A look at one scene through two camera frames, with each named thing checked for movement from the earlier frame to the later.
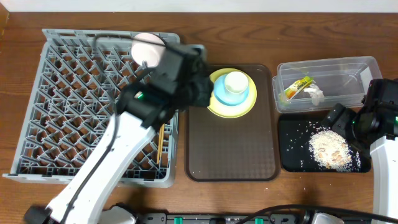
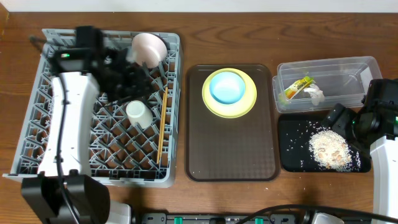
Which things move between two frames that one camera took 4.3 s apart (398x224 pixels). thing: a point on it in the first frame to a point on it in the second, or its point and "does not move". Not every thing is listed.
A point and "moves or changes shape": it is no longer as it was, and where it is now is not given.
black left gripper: (201, 93) to (125, 73)
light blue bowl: (225, 98) does not move
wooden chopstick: (158, 151) does not move
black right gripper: (337, 116) does not move
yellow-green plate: (226, 111) does not move
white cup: (236, 82) moves or changes shape
